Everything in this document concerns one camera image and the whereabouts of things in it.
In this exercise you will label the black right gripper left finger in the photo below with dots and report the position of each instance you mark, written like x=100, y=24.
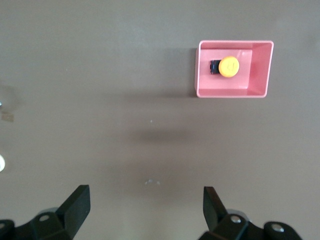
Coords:
x=75, y=207

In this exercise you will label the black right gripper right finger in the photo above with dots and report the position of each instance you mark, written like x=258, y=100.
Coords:
x=212, y=210

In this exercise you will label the yellow push button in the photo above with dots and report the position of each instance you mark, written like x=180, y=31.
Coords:
x=228, y=67

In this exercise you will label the brown tape piece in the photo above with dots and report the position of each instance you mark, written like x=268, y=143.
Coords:
x=7, y=117

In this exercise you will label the pink plastic bin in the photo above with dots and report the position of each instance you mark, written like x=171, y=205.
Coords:
x=260, y=72

